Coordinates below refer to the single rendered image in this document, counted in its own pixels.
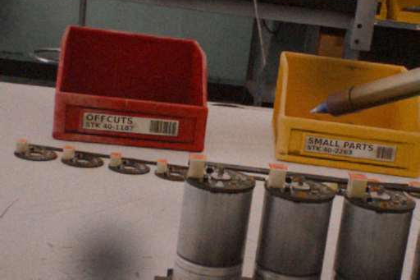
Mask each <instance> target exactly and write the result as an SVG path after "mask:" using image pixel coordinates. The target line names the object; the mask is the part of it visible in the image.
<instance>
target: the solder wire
mask: <svg viewBox="0 0 420 280"><path fill-rule="evenodd" d="M254 6H255V11H256V17H257V21H258V30H259V35H260V40H261V45H262V54H263V58H264V64H265V65H266V64H267V58H266V54H265V48H264V42H263V34H262V29H261V24H260V20H259V14H258V4H257V0H254Z"/></svg>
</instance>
